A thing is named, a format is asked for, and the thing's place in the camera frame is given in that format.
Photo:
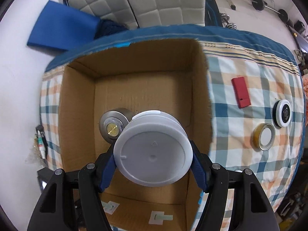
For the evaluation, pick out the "cardboard box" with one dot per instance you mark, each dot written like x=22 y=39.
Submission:
x=144 y=77

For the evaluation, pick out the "black treadmill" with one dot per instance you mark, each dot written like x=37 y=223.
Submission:
x=300 y=41

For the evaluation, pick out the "black weight block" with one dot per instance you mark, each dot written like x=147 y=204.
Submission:
x=300 y=26

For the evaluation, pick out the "dark blue knit cloth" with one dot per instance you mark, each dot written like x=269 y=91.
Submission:
x=108 y=27

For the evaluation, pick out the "dumbbell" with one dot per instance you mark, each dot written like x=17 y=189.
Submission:
x=228 y=21

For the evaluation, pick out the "white round plastic jar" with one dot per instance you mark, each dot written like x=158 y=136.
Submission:
x=151 y=149

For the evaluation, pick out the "blue foam mat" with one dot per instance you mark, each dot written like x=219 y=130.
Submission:
x=60 y=26

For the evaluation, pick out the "white glue tube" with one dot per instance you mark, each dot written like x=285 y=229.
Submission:
x=41 y=142

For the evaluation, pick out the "orange patterned cloth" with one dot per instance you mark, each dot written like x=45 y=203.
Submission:
x=305 y=84

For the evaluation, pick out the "gold rimmed round tin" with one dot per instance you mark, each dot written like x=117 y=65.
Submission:
x=264 y=137

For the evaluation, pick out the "red rectangular case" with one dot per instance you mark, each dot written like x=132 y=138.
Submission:
x=240 y=91

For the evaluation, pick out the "silver round tin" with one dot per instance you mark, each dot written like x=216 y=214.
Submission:
x=113 y=125

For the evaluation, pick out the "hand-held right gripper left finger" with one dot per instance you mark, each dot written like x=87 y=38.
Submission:
x=107 y=170

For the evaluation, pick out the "small black barbell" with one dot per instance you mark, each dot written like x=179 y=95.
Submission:
x=257 y=3

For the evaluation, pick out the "black and white round jar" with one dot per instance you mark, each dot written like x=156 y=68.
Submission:
x=285 y=113

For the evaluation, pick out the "plaid blanket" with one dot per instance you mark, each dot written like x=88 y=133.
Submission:
x=228 y=130

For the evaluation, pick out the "grey quilted cushion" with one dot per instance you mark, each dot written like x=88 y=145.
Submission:
x=96 y=2
x=163 y=4

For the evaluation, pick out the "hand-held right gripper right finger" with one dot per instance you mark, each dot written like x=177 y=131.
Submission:
x=198 y=170

